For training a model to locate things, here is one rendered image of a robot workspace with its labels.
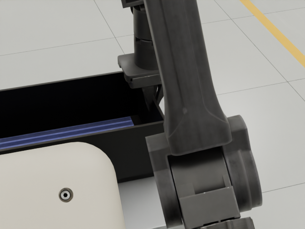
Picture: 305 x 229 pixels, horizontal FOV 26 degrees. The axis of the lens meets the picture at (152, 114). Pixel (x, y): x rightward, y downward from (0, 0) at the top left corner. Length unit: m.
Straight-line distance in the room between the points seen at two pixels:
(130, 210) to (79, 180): 0.59
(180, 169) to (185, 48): 0.12
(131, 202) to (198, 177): 0.44
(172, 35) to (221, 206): 0.17
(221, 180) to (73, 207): 0.22
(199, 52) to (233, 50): 2.46
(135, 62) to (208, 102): 0.46
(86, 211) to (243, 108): 2.23
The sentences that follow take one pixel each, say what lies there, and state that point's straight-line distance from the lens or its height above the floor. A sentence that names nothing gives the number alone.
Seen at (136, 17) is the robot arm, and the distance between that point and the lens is 1.03.
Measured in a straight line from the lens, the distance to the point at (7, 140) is 1.16.
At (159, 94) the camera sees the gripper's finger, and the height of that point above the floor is 0.93.
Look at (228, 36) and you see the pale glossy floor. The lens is 3.20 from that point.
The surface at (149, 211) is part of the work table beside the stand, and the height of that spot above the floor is 0.80.
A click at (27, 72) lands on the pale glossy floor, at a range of 2.95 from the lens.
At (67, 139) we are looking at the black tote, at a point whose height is 0.91.
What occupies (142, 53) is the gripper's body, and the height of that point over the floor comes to 1.01.
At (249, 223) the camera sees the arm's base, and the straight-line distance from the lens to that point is 0.65.
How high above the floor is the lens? 1.55
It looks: 36 degrees down
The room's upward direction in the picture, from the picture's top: straight up
